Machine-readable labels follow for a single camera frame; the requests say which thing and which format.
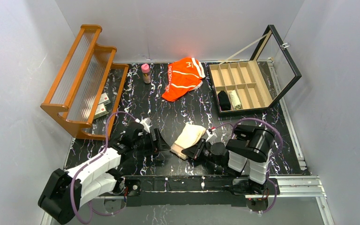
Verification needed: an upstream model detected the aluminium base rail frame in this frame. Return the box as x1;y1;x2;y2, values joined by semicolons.
42;60;336;225

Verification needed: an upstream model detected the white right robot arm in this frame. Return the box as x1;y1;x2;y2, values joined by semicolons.
181;125;275;185

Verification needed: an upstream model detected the rolled black underwear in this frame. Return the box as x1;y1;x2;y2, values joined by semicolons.
217;90;231;111

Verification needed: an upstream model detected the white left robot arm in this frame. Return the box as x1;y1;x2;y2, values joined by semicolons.
37;118;171;225

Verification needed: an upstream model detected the orange boxer underwear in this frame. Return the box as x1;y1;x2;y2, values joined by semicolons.
162;57;206;102

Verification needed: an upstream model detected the black compartment storage box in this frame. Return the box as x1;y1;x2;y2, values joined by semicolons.
209;24;302;117

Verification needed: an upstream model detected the green white small box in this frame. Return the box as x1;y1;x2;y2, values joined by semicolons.
98;93;111;105

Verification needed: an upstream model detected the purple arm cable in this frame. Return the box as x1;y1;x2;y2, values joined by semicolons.
212;117;284;215
70;111;137;225

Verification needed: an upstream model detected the beige boxer underwear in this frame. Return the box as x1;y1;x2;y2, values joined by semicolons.
170;123;206;160

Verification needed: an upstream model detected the pink capped bottle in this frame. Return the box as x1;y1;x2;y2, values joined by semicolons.
141;64;151;84

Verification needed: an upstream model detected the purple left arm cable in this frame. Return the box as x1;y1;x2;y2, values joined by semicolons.
70;111;137;225

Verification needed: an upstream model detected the orange wooden shelf rack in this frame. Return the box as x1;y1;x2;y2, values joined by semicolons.
40;24;129;140

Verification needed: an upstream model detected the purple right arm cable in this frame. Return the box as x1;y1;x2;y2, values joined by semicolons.
212;117;284;215

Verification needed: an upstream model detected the rolled cream underwear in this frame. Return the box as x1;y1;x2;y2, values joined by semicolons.
228;90;242;110

